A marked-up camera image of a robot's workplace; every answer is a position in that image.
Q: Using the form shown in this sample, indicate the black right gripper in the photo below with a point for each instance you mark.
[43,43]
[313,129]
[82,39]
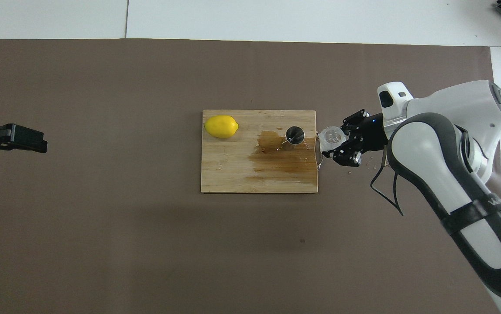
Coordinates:
[370,135]

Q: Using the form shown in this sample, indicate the clear plastic cup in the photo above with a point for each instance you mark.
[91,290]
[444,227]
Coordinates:
[332,136]

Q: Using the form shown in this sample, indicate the steel double jigger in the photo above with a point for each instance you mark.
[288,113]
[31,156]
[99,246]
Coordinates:
[295,134]

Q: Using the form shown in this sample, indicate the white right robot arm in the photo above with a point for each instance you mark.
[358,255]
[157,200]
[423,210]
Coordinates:
[451,131]

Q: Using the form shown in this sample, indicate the wooden cutting board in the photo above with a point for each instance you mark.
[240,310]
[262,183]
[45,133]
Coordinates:
[233,170]

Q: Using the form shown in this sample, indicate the brown paper table mat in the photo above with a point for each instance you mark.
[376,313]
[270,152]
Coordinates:
[102,240]

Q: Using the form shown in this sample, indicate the yellow lemon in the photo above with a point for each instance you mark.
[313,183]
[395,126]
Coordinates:
[221,126]

